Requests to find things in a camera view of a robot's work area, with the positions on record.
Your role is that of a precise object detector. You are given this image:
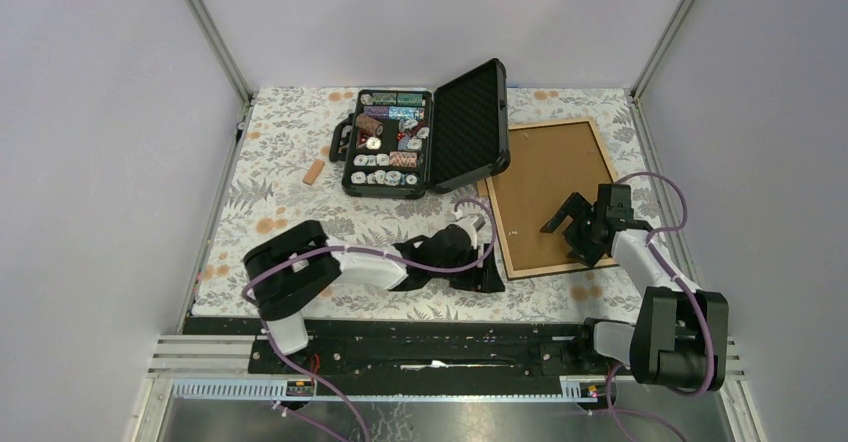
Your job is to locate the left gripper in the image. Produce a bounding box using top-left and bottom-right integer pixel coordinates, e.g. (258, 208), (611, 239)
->
(430, 243), (505, 293)

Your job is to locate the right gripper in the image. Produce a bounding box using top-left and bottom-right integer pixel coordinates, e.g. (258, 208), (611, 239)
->
(539, 193), (604, 269)

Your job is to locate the brown frame backing board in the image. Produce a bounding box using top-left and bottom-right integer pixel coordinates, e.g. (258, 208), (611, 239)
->
(485, 118), (618, 279)

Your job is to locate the wooden picture frame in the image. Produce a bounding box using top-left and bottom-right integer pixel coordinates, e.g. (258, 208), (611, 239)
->
(476, 117), (624, 281)

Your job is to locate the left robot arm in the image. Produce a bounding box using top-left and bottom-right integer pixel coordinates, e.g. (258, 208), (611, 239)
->
(243, 215), (505, 373)

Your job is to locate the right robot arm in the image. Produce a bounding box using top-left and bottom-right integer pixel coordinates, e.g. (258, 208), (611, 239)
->
(541, 184), (729, 395)

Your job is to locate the orange poker chip stack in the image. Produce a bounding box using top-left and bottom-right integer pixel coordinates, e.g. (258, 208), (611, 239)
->
(389, 151), (419, 168)

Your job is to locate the black poker chip case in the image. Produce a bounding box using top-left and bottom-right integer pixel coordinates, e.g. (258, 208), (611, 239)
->
(330, 58), (511, 199)

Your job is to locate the brown poker chip stack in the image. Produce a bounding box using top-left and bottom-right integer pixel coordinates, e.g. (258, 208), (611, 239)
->
(354, 114), (384, 137)

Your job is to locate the wooden block left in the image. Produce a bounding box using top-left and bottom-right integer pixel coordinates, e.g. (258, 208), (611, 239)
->
(302, 159), (326, 186)

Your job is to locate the floral tablecloth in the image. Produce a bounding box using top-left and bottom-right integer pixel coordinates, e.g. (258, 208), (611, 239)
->
(191, 87), (671, 323)

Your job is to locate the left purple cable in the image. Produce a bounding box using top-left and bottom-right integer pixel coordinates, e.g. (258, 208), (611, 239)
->
(240, 198), (498, 442)

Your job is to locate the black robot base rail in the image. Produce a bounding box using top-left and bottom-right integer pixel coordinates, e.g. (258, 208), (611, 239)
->
(248, 316), (641, 401)

